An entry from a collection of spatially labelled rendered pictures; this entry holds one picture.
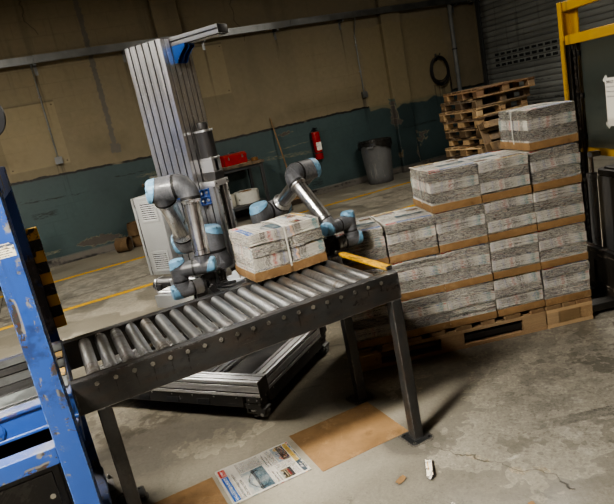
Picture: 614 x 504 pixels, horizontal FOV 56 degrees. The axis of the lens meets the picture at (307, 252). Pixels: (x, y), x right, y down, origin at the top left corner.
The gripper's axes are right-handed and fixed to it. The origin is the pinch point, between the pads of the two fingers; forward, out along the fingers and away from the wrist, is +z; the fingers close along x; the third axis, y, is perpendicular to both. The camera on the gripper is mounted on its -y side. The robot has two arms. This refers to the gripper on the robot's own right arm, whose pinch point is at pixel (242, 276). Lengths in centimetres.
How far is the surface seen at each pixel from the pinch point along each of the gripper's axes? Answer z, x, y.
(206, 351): -39, -68, -7
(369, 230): 78, 4, 3
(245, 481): -32, -40, -80
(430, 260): 108, -6, -22
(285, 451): -8, -31, -80
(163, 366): -55, -68, -7
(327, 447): 9, -41, -81
